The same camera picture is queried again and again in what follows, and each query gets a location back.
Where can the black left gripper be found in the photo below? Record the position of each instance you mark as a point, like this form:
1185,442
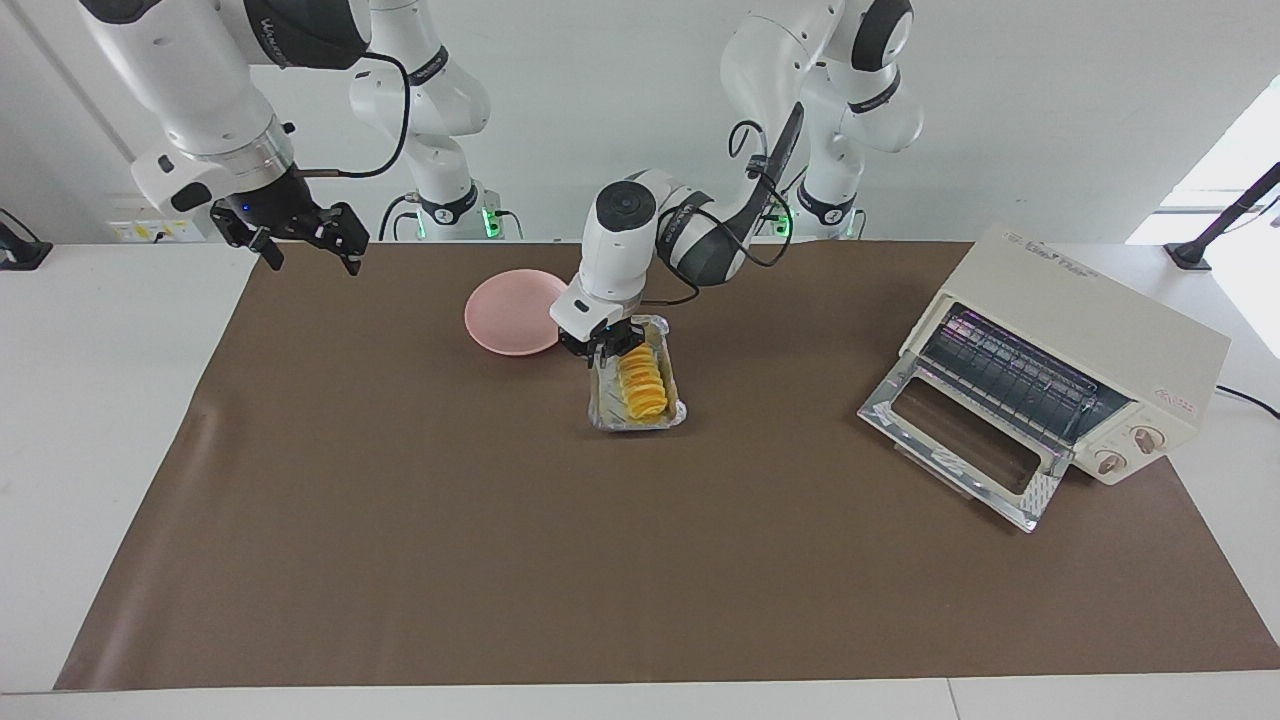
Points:
580,340

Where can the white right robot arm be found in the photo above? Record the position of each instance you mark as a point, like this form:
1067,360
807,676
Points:
200,80

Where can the white wall socket strip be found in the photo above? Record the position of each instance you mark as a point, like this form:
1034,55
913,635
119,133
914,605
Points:
140,231

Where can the black clamp mount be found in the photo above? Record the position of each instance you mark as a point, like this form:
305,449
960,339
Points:
25,255

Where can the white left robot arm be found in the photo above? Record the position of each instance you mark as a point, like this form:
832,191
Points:
620,240

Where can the cream toaster oven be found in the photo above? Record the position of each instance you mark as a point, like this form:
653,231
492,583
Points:
1090,310

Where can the pink round plate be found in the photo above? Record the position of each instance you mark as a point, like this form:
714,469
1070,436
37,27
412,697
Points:
510,310

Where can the black camera stand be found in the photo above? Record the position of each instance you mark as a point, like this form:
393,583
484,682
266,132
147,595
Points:
1190,252

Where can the cream oven knob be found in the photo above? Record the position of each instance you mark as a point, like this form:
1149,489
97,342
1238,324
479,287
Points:
1148,440
1110,462

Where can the glass oven door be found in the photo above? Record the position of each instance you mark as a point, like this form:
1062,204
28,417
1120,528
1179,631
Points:
960,430

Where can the sliced yellow bread loaf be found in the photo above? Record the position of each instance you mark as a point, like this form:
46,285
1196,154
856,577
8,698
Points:
643,385

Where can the brown table mat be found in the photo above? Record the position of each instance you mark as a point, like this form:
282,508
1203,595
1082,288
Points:
640,560

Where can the aluminium foil tray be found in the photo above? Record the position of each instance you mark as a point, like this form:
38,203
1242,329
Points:
675,400

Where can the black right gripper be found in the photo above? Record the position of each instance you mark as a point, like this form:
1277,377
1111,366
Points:
275,210

